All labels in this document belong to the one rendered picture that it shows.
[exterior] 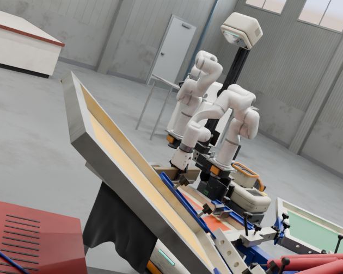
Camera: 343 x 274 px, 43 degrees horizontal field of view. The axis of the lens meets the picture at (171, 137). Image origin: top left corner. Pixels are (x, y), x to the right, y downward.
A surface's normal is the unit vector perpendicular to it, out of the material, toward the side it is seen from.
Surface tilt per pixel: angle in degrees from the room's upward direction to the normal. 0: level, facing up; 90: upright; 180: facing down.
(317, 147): 90
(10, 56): 90
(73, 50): 90
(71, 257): 0
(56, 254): 0
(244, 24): 64
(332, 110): 90
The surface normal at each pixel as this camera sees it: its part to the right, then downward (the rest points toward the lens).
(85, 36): 0.62, 0.43
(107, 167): 0.26, 0.33
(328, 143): -0.69, -0.11
